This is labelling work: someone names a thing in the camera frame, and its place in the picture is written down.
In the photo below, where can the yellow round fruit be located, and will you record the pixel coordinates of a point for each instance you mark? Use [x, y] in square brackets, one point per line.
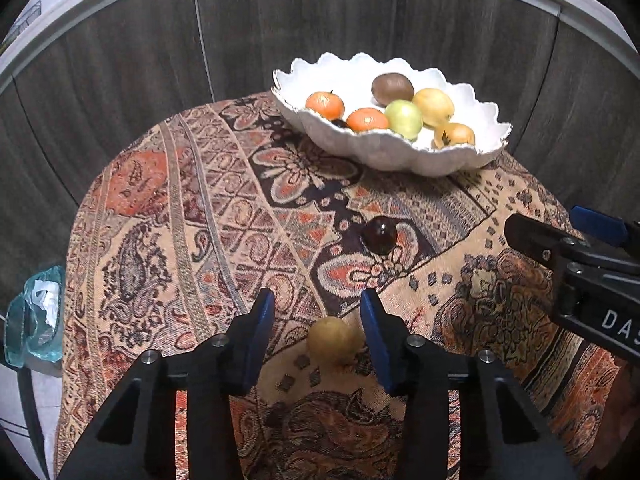
[435, 105]

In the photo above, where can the teal plastic bag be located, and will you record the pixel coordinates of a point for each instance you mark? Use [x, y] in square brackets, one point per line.
[35, 320]

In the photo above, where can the orange tangerine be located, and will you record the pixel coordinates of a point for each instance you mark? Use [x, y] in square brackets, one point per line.
[367, 120]
[325, 105]

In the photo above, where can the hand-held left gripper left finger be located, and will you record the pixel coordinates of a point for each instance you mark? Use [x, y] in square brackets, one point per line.
[260, 340]

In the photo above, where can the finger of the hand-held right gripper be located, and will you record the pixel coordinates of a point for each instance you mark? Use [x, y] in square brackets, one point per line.
[530, 235]
[597, 222]

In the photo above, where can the dark purple plum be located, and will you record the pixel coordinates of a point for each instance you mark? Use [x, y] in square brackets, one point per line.
[379, 235]
[340, 123]

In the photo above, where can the yellow mango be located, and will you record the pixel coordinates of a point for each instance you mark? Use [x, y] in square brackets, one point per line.
[455, 135]

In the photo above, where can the patterned orange tablecloth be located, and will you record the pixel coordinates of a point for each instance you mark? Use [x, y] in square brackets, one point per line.
[200, 260]

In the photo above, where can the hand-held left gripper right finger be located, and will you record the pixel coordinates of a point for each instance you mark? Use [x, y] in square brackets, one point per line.
[377, 340]

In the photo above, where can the white scalloped ceramic bowl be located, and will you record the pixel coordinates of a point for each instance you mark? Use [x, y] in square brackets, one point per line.
[390, 155]

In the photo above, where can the small brown round fruit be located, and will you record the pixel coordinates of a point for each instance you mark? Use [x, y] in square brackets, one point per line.
[392, 87]

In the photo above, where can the green apple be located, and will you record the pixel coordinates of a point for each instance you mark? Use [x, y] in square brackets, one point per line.
[402, 117]

